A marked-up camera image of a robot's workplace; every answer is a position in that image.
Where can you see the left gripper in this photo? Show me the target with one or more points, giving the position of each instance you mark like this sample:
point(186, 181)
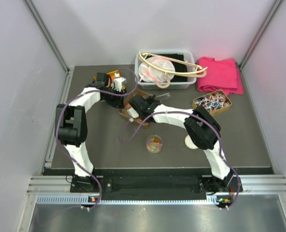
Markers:
point(118, 102)

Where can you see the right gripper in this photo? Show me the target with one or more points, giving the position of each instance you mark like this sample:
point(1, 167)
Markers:
point(152, 99)

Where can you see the gold tin pastel gummies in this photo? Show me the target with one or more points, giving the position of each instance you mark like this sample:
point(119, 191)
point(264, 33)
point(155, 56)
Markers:
point(123, 113)

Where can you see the clear round container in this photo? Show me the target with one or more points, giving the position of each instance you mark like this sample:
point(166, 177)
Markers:
point(154, 144)

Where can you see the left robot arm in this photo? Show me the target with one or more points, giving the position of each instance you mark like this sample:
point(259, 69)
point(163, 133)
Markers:
point(71, 128)

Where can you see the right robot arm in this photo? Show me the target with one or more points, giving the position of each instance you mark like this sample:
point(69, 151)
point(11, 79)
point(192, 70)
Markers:
point(203, 131)

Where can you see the gold tin wrapped candies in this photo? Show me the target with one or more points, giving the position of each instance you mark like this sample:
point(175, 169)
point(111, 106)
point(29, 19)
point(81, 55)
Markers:
point(214, 102)

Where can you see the gold tin colourful gummies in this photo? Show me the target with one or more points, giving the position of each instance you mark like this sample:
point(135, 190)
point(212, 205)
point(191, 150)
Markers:
point(104, 79)

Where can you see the black cloth in basket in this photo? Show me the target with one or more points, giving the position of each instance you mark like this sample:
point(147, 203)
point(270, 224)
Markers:
point(178, 67)

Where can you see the white round lid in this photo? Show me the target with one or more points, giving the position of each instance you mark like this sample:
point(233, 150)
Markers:
point(188, 143)

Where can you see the wooden clothes hanger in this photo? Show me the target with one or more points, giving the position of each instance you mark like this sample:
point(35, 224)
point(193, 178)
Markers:
point(161, 76)

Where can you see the pink cloth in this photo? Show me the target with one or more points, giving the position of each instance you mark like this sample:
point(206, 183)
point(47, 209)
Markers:
point(221, 75)

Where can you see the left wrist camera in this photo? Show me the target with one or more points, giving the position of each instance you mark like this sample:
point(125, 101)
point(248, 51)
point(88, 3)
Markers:
point(119, 82)

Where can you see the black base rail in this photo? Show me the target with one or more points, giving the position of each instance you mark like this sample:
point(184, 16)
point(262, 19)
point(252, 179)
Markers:
point(155, 184)

